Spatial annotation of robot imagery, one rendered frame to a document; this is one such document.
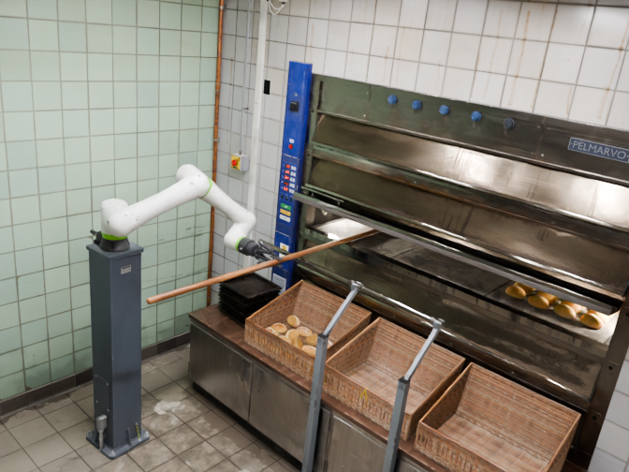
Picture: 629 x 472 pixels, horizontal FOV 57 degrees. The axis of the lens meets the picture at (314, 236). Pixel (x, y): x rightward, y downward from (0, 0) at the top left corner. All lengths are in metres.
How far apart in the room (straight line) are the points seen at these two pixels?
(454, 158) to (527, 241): 0.53
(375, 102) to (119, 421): 2.24
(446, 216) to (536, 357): 0.79
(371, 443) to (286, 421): 0.59
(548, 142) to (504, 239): 0.48
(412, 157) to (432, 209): 0.28
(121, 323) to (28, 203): 0.86
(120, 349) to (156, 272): 0.99
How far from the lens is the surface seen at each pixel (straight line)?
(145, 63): 3.74
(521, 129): 2.79
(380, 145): 3.16
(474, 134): 2.89
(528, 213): 2.81
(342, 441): 3.13
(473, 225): 2.93
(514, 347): 3.01
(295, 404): 3.27
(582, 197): 2.71
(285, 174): 3.61
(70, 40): 3.51
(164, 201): 2.88
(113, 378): 3.37
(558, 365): 2.96
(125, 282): 3.14
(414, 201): 3.09
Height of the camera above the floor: 2.38
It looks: 20 degrees down
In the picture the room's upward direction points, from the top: 6 degrees clockwise
